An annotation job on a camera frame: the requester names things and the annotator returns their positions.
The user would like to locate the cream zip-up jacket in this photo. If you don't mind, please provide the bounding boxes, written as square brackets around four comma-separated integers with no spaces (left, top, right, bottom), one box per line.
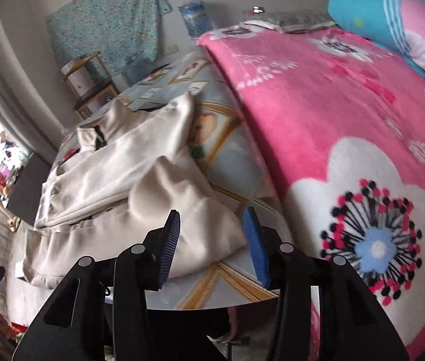
[16,93,246,289]

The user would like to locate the dark grey cabinet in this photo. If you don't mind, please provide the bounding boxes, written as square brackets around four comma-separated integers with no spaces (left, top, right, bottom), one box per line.
[7,153,51,225]

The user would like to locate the pink floral blanket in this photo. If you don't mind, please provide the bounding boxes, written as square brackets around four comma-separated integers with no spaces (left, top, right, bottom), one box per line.
[200,25,425,360]

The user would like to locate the fruit pattern blue tablecloth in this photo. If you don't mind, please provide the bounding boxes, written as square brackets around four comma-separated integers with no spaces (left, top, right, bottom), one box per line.
[5,50,293,326]

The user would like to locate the wooden chair black seat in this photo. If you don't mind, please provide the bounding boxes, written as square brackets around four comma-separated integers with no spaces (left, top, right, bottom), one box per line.
[61,51,119,120]

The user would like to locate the empty clear water jug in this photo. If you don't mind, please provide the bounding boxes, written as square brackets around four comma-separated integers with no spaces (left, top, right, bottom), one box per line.
[121,60,150,86]

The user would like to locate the blue cartoon pillow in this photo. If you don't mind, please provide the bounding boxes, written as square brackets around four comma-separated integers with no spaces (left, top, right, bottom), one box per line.
[327,0,425,72]

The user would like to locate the grey lace pillow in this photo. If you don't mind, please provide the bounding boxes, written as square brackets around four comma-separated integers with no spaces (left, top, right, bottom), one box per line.
[243,10,337,33]

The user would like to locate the blue water jug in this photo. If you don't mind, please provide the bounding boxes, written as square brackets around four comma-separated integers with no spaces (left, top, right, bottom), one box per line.
[178,0,213,39]

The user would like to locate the teal floral wall cloth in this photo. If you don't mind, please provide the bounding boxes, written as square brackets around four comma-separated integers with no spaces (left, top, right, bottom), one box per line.
[45,0,172,76]

